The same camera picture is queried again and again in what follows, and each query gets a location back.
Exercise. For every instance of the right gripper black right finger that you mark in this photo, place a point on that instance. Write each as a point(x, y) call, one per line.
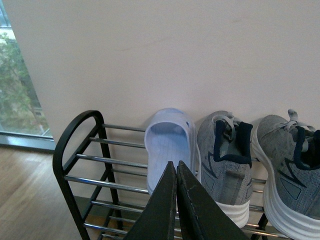
point(199, 215)

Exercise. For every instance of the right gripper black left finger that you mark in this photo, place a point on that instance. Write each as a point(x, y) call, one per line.
point(157, 221)

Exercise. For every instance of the grey sneaker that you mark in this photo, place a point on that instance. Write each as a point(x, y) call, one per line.
point(226, 163)
point(290, 152)

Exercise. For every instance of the light blue slipper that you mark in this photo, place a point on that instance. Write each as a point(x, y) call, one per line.
point(170, 136)

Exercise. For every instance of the black metal shoe rack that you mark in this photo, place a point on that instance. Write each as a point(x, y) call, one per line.
point(101, 169)

